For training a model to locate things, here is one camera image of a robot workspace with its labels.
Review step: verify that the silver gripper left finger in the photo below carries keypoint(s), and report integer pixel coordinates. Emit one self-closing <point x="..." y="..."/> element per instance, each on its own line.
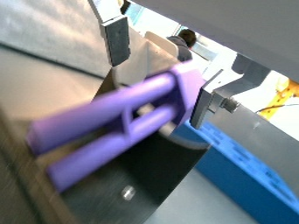
<point x="113" y="29"/>

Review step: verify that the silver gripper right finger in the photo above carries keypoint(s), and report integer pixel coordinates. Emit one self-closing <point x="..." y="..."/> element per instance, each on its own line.
<point x="219" y="97"/>

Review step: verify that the purple three prong object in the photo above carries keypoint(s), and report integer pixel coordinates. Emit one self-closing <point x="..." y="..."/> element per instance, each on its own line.
<point x="132" y="112"/>

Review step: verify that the blue foam shape board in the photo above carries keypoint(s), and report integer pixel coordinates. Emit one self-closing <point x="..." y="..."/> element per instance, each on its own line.
<point x="241" y="176"/>

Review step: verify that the black curved fixture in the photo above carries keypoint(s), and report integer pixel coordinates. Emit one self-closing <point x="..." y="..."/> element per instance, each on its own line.
<point x="123" y="193"/>

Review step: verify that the person in background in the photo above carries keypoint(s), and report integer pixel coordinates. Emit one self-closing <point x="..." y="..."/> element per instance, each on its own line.
<point x="184" y="41"/>

